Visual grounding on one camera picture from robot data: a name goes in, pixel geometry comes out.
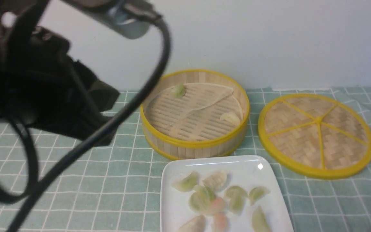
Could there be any white dumpling steamer right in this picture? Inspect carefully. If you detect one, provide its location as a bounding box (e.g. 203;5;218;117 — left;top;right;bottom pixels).
220;112;241;126

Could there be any green dumpling plate bottom right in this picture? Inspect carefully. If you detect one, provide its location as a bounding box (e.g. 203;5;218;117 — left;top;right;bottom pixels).
252;206;272;232

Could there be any black camera cable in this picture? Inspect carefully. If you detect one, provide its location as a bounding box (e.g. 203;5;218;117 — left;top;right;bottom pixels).
0;13;172;232

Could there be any green dumpling plate centre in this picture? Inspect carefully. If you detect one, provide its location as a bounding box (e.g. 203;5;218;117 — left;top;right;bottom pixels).
224;186;248;215

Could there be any white steamer liner cloth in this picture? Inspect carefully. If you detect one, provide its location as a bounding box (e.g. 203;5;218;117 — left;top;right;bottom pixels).
143;83;243;129

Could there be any woven bamboo steamer lid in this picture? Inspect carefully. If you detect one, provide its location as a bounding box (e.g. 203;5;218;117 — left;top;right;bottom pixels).
258;93;371;180

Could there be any large green dumpling plate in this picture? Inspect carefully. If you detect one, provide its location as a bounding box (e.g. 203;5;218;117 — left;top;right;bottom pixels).
188;185;216;213

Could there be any bamboo steamer basket yellow rim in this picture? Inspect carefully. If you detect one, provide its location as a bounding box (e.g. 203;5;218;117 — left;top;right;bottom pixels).
140;69;250;160

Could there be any white rectangular plate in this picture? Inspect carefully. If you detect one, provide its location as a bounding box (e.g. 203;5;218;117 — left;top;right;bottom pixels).
160;155;294;232

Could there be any white dumpling plate top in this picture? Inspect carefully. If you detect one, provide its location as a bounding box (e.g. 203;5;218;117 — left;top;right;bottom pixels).
202;170;228;191

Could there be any white dumpling plate bottom left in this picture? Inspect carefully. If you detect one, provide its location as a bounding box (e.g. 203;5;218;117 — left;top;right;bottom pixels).
177;215;206;232

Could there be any pink dumpling plate bottom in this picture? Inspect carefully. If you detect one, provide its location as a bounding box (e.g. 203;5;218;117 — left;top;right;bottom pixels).
211;213;228;232

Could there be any white dumpling plate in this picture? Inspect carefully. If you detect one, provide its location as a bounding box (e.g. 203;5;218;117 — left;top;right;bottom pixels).
177;215;206;232
202;170;228;191

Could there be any pink dumpling steamer front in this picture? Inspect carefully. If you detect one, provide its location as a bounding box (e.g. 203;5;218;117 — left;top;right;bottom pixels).
203;197;227;216

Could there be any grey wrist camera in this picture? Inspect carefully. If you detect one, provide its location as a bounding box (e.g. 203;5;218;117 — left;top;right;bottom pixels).
64;0;161;40

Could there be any green dumpling in steamer back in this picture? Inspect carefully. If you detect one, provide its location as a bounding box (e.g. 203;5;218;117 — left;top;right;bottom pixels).
170;83;186;98

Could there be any green dumpling steamer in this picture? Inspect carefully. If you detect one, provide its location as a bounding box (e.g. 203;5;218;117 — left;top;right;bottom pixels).
171;171;198;192

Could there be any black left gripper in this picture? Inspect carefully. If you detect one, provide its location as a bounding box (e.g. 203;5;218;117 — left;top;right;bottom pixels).
0;0;120;140

